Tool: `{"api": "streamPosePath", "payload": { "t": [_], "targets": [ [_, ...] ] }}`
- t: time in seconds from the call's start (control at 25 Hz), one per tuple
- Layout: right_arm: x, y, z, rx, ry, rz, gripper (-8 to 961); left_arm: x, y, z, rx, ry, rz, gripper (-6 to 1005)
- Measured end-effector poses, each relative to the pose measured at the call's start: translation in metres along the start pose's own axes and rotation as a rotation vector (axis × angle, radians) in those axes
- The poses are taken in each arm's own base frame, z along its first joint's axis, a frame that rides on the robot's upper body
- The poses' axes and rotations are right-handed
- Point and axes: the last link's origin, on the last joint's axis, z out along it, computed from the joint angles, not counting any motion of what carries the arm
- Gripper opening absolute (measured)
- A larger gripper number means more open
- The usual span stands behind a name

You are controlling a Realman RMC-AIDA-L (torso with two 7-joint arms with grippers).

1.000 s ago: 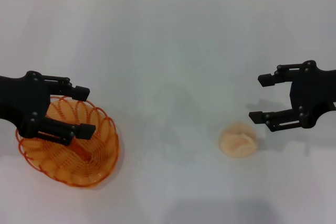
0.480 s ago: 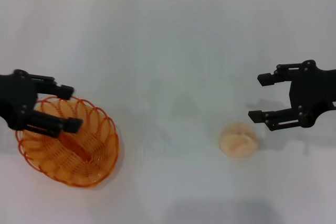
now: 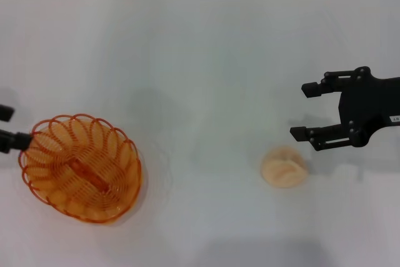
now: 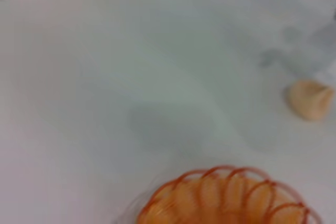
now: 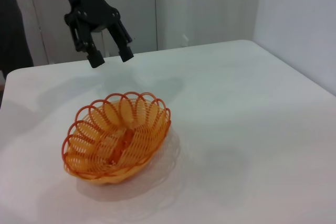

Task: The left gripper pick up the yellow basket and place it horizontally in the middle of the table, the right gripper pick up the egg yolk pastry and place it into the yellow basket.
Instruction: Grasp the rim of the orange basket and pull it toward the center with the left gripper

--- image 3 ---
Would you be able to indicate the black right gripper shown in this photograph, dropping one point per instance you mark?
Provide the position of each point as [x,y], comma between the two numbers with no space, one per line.
[368,104]

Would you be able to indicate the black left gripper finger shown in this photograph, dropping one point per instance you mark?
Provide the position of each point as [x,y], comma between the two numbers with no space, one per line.
[14,141]
[6,112]

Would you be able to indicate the beige steamed bun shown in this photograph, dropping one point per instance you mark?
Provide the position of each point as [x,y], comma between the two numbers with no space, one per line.
[282,168]

